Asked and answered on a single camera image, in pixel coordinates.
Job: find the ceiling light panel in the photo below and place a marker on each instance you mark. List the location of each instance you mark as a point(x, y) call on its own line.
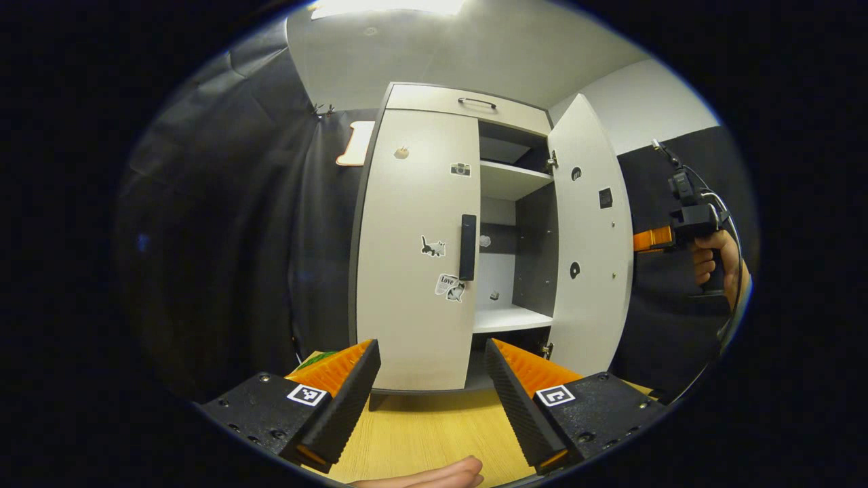
point(386, 7)

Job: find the grey double-door shoe cabinet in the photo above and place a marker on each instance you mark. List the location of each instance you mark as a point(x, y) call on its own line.
point(536, 244)

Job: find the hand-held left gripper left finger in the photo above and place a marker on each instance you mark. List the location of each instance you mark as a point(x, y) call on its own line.
point(346, 407)

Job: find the black backdrop cloth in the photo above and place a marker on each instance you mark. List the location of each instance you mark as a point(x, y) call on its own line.
point(224, 237)

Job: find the grey shoe cabinet door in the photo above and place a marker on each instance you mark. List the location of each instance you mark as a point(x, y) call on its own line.
point(400, 237)
point(590, 230)

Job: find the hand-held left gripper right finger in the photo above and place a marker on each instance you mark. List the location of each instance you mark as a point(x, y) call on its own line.
point(519, 407)

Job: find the grey cabinet drawer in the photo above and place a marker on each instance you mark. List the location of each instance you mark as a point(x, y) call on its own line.
point(434, 100)

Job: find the colourful printed packet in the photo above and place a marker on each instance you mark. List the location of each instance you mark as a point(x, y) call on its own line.
point(319, 359)

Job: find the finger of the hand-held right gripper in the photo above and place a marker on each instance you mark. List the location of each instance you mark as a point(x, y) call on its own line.
point(652, 238)

